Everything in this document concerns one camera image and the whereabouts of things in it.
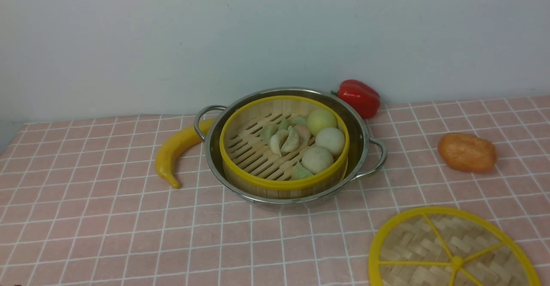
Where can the pink checkered tablecloth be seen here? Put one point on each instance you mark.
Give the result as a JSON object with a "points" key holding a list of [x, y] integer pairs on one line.
{"points": [[81, 204]]}

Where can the green edge dumpling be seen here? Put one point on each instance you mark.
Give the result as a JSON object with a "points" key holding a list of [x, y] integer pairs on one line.
{"points": [[299, 172]]}

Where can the stainless steel pot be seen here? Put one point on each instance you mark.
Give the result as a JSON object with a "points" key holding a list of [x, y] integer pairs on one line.
{"points": [[366, 155]]}

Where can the orange bread roll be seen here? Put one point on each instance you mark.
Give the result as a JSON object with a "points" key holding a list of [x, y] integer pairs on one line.
{"points": [[466, 152]]}

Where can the white pleated bun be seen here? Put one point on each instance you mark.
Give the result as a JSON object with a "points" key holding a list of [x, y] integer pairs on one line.
{"points": [[317, 159]]}

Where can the woven bamboo steamer lid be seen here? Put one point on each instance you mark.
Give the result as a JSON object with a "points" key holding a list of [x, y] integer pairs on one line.
{"points": [[443, 246]]}

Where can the white dumpling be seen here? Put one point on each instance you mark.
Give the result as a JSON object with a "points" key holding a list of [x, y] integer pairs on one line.
{"points": [[277, 141]]}

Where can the yellow-green swirled bun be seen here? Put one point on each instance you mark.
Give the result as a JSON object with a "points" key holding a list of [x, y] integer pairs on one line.
{"points": [[320, 119]]}

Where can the yellow banana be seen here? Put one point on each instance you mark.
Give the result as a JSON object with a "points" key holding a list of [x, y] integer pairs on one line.
{"points": [[171, 150]]}

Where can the white round bun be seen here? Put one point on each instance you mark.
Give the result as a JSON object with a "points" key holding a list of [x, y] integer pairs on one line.
{"points": [[332, 139]]}

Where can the red bell pepper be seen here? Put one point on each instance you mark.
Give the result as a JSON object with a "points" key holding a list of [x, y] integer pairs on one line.
{"points": [[361, 97]]}

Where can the yellow-rimmed bamboo steamer basket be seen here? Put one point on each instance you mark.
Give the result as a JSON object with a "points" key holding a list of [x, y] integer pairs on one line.
{"points": [[250, 164]]}

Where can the pink-tinted dumpling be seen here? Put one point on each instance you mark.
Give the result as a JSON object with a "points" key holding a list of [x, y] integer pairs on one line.
{"points": [[304, 134]]}

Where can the pale green dumpling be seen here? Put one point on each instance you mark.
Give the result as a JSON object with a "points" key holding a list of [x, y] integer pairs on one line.
{"points": [[292, 141]]}

